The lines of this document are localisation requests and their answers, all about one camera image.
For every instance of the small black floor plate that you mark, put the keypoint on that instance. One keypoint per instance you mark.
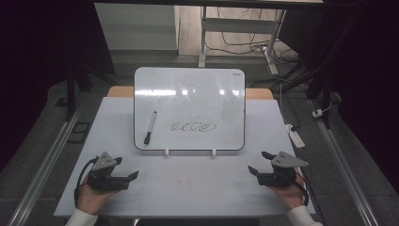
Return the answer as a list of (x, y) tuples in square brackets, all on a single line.
[(61, 102)]

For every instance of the black metal stand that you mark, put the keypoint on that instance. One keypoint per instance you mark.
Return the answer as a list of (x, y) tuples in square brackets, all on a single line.
[(71, 94)]

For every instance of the dark curtain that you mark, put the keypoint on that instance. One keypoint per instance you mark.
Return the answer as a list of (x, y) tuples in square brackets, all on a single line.
[(370, 78), (37, 62)]

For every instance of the white whiteboard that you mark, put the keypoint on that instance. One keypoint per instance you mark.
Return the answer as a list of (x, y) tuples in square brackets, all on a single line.
[(194, 100)]

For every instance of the person's left hand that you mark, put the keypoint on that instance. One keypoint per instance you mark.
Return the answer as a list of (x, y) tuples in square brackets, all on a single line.
[(91, 199)]

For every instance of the aluminium floor rail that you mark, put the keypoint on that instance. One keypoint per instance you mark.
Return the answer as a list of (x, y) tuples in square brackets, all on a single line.
[(47, 166), (342, 163)]

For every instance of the person's right hand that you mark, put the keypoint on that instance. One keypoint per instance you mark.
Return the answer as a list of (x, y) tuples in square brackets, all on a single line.
[(293, 196)]

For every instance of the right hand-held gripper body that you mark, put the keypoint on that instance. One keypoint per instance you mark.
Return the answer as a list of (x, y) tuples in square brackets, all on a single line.
[(277, 179)]

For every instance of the white whiteboard stand foot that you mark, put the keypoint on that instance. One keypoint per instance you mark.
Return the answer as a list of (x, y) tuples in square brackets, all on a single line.
[(214, 153), (167, 153)]

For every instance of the wooden table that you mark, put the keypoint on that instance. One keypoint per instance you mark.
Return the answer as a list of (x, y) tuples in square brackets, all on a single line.
[(120, 91)]

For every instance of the white marker pen black cap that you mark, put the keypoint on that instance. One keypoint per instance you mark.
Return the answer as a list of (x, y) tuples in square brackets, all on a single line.
[(151, 125)]

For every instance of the white metal desk frame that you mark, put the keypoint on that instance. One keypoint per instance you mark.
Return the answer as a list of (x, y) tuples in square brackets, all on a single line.
[(238, 25)]

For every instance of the black rectangular floor bracket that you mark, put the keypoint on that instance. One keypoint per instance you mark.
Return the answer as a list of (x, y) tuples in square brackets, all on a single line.
[(72, 133)]

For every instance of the white cabinet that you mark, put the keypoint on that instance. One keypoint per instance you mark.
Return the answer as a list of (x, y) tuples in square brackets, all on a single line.
[(138, 28)]

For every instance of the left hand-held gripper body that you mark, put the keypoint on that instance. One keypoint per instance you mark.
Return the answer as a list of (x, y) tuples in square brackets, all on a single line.
[(103, 182)]

